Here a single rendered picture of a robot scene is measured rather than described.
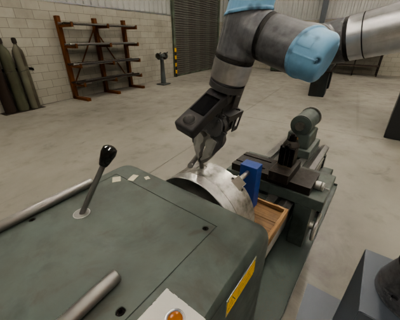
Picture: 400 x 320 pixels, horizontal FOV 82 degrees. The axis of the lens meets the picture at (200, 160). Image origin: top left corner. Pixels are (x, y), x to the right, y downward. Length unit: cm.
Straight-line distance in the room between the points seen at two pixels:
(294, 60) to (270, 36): 5
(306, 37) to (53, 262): 54
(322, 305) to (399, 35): 87
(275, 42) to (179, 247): 38
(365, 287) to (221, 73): 57
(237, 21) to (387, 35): 23
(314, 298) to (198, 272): 71
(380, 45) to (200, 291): 48
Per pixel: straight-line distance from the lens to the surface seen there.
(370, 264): 77
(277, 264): 141
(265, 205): 118
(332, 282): 217
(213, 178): 69
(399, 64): 1472
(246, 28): 43
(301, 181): 126
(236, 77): 46
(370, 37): 50
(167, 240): 48
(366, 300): 69
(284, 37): 40
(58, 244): 54
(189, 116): 44
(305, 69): 39
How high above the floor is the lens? 160
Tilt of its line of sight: 28 degrees down
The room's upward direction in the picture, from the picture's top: straight up
